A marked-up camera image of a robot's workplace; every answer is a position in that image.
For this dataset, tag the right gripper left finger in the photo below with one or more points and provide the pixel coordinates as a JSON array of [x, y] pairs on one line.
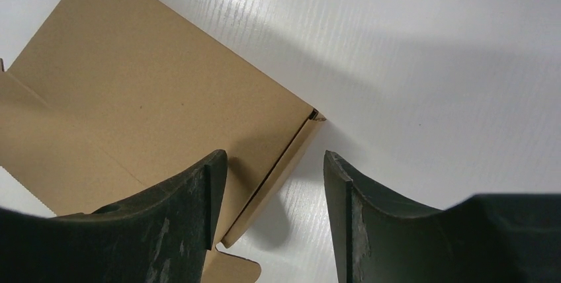
[[161, 234]]

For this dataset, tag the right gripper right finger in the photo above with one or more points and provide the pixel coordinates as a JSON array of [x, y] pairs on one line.
[[380, 235]]

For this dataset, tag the brown cardboard box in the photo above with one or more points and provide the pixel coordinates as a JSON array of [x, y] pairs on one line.
[[110, 97]]

